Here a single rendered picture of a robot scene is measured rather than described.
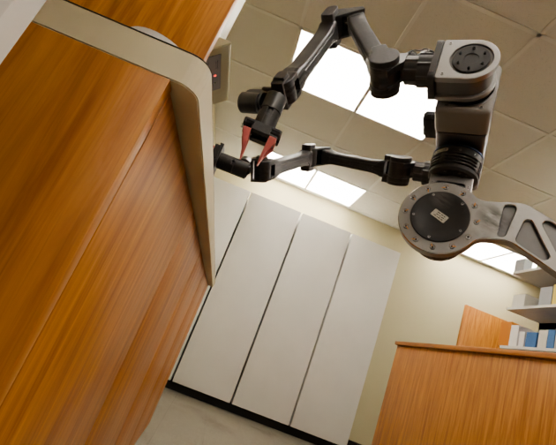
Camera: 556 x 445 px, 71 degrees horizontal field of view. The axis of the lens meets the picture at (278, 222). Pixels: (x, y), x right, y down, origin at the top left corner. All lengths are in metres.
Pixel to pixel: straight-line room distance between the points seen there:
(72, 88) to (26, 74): 0.04
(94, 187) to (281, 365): 3.91
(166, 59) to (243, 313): 3.82
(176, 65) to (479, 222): 0.81
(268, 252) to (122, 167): 3.91
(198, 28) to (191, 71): 0.84
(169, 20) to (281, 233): 3.30
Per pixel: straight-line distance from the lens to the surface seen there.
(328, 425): 4.42
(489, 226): 1.06
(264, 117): 1.03
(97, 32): 0.49
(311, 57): 1.23
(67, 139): 0.43
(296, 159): 1.49
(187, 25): 1.30
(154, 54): 0.46
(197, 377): 4.19
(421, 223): 1.05
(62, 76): 0.47
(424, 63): 1.08
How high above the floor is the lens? 0.69
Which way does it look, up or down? 17 degrees up
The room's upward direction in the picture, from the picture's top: 21 degrees clockwise
